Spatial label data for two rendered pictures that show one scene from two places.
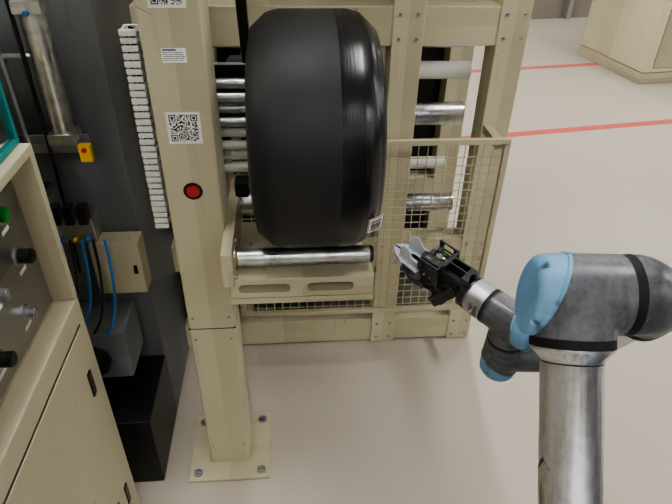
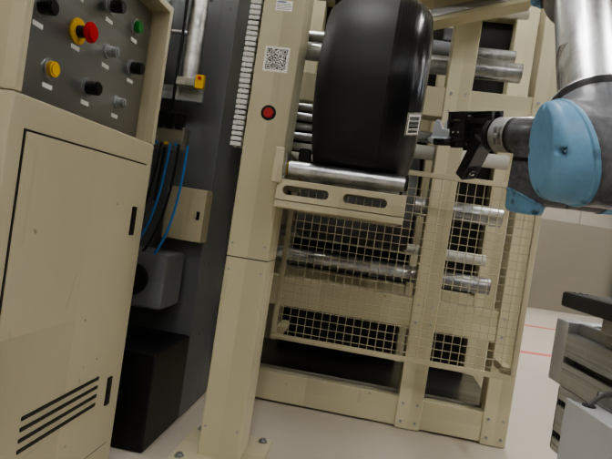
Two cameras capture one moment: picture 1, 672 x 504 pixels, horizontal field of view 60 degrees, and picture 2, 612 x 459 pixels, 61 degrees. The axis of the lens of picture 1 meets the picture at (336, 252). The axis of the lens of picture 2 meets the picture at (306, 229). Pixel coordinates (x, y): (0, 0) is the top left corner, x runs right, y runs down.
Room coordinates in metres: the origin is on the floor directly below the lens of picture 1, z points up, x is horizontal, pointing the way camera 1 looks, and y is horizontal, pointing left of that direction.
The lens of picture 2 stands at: (-0.26, -0.15, 0.76)
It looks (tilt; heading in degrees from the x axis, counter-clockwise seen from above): 1 degrees down; 13
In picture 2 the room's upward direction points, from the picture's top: 9 degrees clockwise
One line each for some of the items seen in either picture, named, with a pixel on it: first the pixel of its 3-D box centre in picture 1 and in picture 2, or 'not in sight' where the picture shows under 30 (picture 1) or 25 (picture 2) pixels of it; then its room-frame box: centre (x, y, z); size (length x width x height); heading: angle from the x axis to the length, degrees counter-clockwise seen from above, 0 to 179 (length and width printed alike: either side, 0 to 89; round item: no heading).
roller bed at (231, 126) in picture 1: (223, 120); (300, 143); (1.68, 0.35, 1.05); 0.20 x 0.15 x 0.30; 95
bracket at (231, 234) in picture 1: (233, 227); (290, 172); (1.30, 0.28, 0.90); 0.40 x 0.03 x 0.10; 5
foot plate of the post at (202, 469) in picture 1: (232, 445); (223, 448); (1.28, 0.35, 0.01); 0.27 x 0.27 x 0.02; 5
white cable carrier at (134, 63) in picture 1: (150, 134); (249, 69); (1.24, 0.43, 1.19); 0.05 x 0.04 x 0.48; 5
